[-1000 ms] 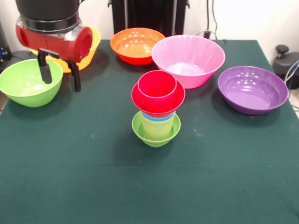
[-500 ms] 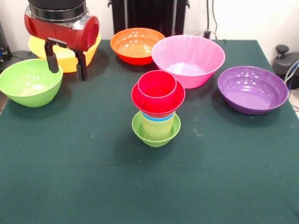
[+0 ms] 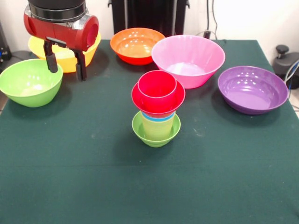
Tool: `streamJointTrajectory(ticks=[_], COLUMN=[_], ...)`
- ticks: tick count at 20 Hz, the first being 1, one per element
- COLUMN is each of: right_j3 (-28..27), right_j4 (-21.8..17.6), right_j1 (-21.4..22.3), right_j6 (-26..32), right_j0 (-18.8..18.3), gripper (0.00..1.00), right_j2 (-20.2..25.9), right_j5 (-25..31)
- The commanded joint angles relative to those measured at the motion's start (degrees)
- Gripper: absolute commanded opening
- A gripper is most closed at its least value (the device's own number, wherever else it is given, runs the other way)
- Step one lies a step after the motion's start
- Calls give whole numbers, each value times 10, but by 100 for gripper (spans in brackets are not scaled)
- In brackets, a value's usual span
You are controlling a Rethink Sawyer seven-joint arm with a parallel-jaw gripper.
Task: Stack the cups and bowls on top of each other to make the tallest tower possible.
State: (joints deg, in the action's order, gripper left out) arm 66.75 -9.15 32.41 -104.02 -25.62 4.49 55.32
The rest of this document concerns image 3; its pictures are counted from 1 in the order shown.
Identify small green bowl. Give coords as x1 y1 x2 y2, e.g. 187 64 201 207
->
131 111 182 148

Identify dark green tablecloth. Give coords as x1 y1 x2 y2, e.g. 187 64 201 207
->
0 39 299 224

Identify white and blue cables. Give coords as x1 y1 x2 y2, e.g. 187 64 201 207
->
284 59 299 94

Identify blue cup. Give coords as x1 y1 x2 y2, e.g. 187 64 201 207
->
141 112 176 123

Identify large green bowl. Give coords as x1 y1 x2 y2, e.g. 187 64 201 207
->
0 58 64 108

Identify large yellow bowl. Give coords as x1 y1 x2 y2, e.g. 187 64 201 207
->
28 32 102 73

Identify purple bowl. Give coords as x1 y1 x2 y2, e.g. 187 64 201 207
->
217 65 289 115

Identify small red bowl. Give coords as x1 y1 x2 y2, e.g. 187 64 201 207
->
131 79 186 117

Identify orange bowl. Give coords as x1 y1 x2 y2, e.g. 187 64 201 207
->
110 27 166 66

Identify large pink bowl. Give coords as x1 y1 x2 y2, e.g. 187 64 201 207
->
151 35 226 90

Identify yellow cup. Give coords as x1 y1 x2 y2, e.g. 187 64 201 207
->
141 115 176 141

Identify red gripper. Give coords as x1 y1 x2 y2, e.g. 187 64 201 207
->
23 7 100 82

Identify black equipment box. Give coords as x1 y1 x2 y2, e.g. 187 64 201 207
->
0 22 12 68

